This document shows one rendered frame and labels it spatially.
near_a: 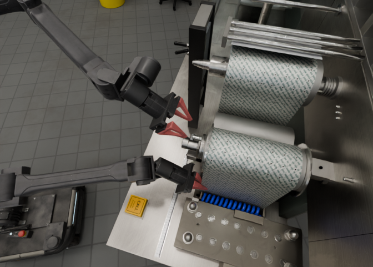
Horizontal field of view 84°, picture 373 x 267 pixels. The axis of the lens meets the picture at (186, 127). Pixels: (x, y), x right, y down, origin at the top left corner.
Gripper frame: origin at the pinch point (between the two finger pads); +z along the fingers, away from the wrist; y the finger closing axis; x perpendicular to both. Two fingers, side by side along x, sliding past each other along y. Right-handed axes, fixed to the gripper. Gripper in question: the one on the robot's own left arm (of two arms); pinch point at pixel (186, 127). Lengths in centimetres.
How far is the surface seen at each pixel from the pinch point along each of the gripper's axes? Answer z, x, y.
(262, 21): 17, 8, -67
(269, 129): 23.0, 11.1, -9.7
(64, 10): -120, -270, -241
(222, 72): 2.0, 7.7, -19.4
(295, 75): 13.8, 24.1, -17.6
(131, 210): 10.5, -39.3, 20.7
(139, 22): -22, -188, -240
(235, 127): 14.9, 4.1, -7.5
